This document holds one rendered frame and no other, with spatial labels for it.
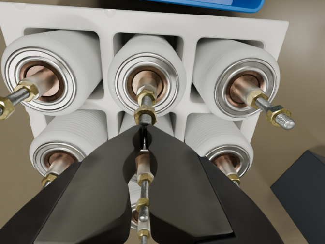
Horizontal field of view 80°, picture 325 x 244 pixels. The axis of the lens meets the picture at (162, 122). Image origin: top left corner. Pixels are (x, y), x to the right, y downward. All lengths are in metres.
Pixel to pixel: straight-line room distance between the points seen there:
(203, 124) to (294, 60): 0.34
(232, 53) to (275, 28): 0.11
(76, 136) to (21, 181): 0.51
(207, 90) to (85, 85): 0.15
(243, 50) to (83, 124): 0.24
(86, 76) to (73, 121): 0.09
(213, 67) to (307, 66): 0.40
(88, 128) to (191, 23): 0.21
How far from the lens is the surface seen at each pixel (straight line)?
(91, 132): 0.31
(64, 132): 0.29
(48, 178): 0.28
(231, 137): 0.30
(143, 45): 0.23
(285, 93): 0.62
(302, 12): 0.58
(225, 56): 0.25
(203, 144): 0.29
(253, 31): 0.33
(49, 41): 0.25
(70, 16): 0.31
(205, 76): 0.25
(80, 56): 0.26
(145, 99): 0.18
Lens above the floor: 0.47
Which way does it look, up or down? 61 degrees down
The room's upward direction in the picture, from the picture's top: 174 degrees clockwise
